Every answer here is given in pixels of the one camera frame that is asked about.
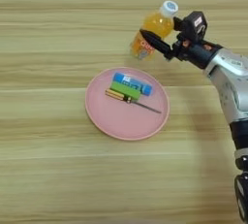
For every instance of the blue glue stick tube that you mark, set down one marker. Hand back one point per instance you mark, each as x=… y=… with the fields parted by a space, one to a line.
x=142 y=85

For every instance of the small black box white label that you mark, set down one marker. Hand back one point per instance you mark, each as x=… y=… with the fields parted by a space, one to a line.
x=195 y=25

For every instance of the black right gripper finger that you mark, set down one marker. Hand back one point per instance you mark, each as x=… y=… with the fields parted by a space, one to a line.
x=178 y=23
x=155 y=42

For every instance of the orange juice bottle white cap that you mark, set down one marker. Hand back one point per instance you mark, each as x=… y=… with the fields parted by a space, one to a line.
x=158 y=24

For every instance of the green rectangular block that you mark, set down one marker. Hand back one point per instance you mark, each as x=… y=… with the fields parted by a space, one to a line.
x=126 y=90

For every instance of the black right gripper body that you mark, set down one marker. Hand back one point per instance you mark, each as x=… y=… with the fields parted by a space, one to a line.
x=198 y=53

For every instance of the pink round plate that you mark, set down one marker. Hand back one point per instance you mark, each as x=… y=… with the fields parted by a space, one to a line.
x=126 y=122

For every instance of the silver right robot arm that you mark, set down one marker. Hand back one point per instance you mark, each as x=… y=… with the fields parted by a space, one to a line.
x=232 y=89

